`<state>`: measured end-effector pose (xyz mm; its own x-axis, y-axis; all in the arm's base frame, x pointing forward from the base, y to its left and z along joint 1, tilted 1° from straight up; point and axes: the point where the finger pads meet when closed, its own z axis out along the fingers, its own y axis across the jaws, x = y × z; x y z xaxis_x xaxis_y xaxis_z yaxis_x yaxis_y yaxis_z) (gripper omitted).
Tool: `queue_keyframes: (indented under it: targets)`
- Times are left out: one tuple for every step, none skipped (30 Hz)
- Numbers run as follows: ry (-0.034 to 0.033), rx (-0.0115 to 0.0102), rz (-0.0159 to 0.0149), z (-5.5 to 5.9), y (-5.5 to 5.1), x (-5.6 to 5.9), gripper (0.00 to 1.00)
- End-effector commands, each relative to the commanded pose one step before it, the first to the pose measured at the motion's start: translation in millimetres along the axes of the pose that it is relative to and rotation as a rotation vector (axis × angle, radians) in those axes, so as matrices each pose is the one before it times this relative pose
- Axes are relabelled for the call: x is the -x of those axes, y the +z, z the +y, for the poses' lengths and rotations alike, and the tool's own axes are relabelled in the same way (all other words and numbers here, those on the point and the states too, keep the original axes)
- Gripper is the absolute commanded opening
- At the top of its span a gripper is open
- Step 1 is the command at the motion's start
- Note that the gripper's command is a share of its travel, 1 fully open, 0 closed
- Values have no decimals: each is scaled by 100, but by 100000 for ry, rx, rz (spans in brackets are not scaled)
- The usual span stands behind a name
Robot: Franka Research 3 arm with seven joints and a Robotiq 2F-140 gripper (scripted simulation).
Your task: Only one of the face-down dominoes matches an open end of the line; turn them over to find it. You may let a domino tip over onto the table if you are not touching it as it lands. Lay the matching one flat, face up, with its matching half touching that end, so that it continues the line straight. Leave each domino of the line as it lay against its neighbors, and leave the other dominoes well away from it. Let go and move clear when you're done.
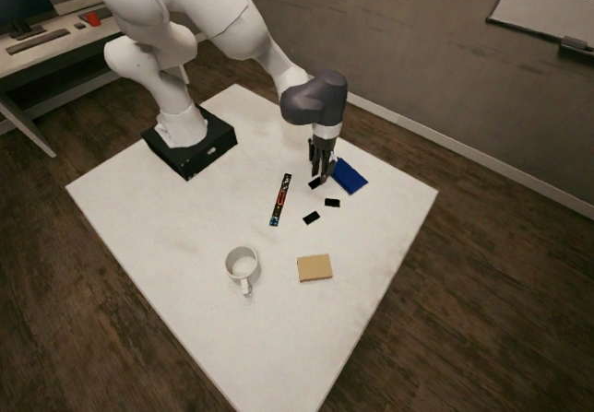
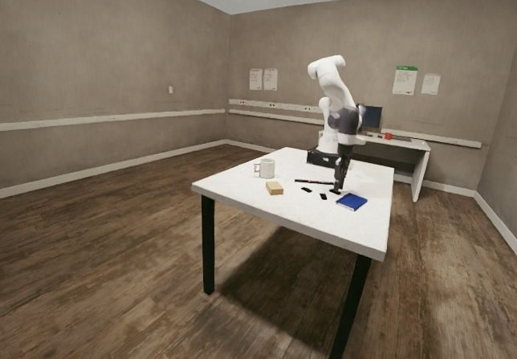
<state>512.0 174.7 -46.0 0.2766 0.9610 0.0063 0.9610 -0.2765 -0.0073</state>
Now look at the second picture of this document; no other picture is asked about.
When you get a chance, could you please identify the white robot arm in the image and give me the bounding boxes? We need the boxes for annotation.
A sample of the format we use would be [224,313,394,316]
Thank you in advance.
[308,55,365,153]

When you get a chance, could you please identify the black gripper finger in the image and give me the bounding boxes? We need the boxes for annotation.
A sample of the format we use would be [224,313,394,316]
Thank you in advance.
[333,157,347,192]
[340,157,351,190]

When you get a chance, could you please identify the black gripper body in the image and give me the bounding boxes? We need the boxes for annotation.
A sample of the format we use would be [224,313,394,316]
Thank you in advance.
[336,143,353,165]

